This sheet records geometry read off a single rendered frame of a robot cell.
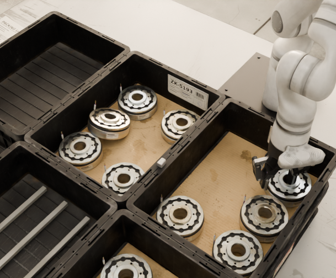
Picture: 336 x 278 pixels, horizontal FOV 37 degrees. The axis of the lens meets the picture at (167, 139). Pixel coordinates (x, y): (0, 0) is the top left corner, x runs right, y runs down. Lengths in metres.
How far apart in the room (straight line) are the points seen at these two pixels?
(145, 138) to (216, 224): 0.30
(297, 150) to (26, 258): 0.59
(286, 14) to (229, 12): 1.92
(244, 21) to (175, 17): 1.27
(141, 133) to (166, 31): 0.62
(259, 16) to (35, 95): 1.99
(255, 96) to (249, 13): 1.70
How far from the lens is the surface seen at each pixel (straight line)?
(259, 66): 1.61
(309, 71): 0.90
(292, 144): 1.01
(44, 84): 1.45
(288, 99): 0.96
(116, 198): 1.04
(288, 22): 1.26
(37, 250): 1.12
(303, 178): 1.19
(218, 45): 1.76
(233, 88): 1.52
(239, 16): 3.14
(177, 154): 1.10
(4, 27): 1.91
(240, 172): 1.21
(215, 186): 1.18
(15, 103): 1.41
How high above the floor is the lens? 1.78
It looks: 49 degrees down
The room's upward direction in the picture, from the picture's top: straight up
